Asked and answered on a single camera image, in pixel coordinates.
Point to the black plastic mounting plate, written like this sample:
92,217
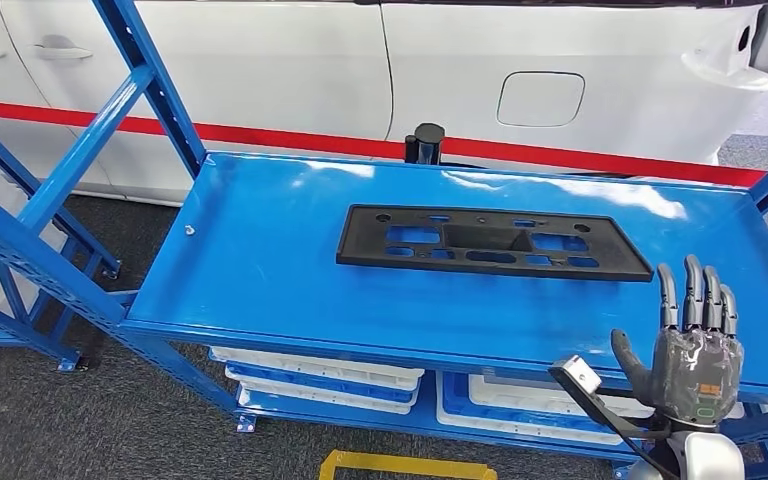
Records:
357,238

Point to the white car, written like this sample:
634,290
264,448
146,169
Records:
258,66

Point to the yellow floor tape square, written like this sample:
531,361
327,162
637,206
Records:
410,464

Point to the black barrier post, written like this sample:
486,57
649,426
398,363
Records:
429,142

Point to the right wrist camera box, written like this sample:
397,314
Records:
576,374

